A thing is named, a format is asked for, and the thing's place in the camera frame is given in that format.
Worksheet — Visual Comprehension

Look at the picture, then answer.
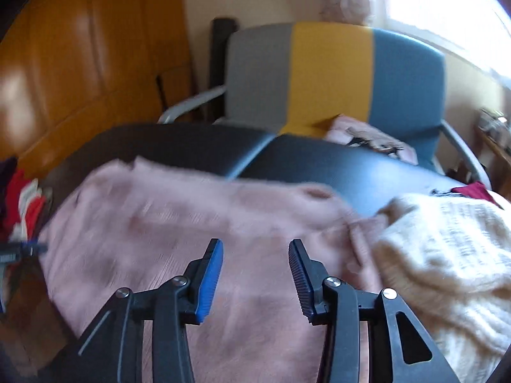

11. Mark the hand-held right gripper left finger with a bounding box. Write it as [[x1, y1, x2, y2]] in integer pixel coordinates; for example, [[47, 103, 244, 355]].
[[52, 238, 224, 383]]

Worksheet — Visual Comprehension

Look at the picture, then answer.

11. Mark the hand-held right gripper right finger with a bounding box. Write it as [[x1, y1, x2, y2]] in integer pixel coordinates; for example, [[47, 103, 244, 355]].
[[288, 238, 460, 383]]

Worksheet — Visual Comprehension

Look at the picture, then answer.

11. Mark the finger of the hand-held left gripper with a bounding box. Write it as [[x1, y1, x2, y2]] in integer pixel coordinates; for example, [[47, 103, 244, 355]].
[[0, 240, 48, 266]]

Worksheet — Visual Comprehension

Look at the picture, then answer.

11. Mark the pink knit sweater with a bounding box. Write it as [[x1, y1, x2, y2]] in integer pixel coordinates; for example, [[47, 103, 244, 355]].
[[38, 157, 384, 383]]

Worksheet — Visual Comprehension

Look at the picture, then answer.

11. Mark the cream knit sweater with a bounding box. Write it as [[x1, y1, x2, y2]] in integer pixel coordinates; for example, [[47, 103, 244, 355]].
[[373, 193, 511, 383]]

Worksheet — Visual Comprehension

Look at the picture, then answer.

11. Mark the red white cloth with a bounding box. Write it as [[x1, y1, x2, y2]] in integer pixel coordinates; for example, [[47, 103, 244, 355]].
[[0, 157, 52, 244]]

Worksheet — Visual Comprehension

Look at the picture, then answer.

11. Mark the pink printed cushion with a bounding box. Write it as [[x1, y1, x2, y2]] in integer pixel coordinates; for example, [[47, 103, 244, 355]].
[[325, 114, 420, 166]]

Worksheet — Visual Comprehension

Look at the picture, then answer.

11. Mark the magenta blanket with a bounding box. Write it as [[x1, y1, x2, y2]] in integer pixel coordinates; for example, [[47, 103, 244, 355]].
[[451, 181, 504, 209]]

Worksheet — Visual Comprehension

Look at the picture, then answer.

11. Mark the grey yellow blue armchair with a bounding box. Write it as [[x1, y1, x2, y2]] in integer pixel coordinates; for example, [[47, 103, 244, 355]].
[[157, 22, 493, 192]]

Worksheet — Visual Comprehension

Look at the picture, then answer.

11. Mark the wooden wardrobe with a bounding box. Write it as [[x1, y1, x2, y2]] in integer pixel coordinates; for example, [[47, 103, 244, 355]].
[[0, 0, 196, 176]]

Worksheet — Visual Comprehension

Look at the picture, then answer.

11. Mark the wooden desk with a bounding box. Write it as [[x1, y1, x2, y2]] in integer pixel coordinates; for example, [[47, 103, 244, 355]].
[[475, 108, 511, 176]]

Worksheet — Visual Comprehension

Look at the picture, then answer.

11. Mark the bright window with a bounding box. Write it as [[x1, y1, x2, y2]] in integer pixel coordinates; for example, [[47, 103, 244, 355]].
[[373, 0, 511, 84]]

